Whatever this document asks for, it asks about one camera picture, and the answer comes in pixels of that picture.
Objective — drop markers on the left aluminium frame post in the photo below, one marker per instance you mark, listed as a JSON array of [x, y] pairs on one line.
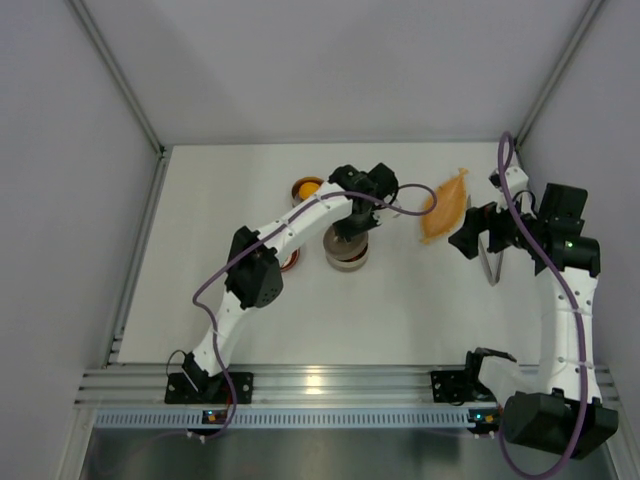
[[91, 29]]

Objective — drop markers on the orange round food ball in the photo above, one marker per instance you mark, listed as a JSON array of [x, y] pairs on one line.
[[307, 189]]

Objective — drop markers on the metal tongs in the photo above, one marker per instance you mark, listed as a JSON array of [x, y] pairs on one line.
[[491, 263]]

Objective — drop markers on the aluminium frame post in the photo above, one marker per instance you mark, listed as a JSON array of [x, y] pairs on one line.
[[91, 29], [570, 48]]

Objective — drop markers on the right aluminium frame post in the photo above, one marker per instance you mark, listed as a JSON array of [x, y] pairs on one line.
[[570, 48]]

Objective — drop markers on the red-banded steel lunch tin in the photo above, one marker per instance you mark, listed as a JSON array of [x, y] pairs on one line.
[[295, 200]]

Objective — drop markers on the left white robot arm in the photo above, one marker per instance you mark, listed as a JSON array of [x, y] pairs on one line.
[[347, 201]]

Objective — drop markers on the slotted grey cable duct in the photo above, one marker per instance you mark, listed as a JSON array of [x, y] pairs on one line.
[[302, 418]]

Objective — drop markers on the beige-banded steel lunch tin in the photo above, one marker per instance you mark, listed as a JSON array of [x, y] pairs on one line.
[[351, 264]]

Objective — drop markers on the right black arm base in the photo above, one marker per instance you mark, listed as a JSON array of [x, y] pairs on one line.
[[459, 386]]

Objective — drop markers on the brown round lid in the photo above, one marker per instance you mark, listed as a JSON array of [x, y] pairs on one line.
[[341, 248]]

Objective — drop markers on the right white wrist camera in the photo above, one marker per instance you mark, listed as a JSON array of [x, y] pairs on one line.
[[516, 180]]

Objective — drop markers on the aluminium mounting rail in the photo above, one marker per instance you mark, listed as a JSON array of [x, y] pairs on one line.
[[272, 385]]

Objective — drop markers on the red round lid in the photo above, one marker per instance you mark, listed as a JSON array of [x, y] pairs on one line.
[[290, 261]]

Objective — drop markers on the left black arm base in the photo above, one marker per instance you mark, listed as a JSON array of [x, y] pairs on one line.
[[181, 390]]

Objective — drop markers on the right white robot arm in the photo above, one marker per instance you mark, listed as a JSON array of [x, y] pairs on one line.
[[560, 409]]

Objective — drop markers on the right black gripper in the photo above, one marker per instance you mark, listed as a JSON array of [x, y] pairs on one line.
[[477, 230]]

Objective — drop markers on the orange leaf-shaped woven tray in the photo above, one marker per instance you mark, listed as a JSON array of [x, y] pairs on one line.
[[447, 210]]

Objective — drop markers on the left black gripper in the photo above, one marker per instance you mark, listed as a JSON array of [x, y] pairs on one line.
[[357, 223]]

